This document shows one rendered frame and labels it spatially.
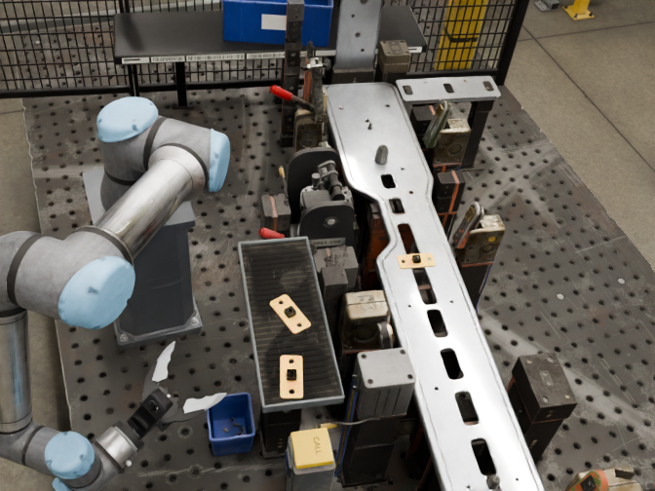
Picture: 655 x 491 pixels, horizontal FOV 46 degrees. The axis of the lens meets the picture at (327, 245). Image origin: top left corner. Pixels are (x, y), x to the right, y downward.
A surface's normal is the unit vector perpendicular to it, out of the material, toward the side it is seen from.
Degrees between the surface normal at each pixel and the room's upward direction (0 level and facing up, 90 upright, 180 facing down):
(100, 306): 89
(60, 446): 11
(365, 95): 0
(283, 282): 0
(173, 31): 0
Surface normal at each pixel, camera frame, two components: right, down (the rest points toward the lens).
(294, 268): 0.08, -0.67
